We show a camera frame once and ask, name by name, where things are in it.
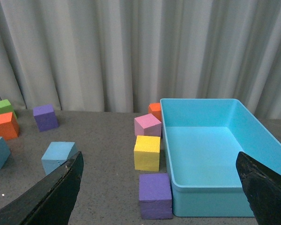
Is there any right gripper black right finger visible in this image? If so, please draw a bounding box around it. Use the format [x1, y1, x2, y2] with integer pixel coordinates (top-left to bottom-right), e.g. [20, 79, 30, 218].
[236, 152, 281, 225]

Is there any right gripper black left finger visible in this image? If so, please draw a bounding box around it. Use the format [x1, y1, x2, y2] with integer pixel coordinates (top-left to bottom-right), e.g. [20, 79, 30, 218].
[0, 152, 84, 225]

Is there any light blue foam cube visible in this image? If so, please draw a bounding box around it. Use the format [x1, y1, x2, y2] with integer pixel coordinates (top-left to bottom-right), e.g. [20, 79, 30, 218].
[41, 142, 78, 175]

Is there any far purple foam cube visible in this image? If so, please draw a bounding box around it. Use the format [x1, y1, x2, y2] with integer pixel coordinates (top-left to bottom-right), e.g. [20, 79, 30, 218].
[33, 104, 59, 132]

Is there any purple foam cube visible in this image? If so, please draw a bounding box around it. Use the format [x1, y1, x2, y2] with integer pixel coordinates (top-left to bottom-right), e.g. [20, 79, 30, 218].
[139, 173, 173, 220]
[33, 104, 59, 132]

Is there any light blue plastic bin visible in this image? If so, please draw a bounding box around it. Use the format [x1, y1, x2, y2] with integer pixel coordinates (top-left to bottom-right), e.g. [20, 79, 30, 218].
[160, 98, 281, 217]

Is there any large orange foam cube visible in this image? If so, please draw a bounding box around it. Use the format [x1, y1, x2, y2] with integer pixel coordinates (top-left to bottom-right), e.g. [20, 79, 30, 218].
[0, 112, 19, 140]

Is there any front purple foam cube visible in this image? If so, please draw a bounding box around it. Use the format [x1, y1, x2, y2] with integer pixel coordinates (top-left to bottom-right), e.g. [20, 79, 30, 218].
[139, 173, 173, 220]

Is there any green foam cube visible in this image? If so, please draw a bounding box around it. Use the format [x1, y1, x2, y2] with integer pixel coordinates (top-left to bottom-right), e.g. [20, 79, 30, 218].
[0, 99, 17, 119]

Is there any yellow foam cube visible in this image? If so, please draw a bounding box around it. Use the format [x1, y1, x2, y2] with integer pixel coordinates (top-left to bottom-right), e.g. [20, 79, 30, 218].
[133, 135, 161, 172]

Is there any pink foam cube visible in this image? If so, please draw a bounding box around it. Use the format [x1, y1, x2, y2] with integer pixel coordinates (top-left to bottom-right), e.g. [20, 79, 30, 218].
[134, 113, 162, 137]

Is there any orange cube behind bin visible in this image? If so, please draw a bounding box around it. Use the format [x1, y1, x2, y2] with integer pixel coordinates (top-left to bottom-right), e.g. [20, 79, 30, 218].
[148, 103, 162, 122]

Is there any grey pleated curtain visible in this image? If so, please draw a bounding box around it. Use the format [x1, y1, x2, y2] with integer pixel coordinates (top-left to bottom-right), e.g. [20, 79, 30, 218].
[0, 0, 281, 119]

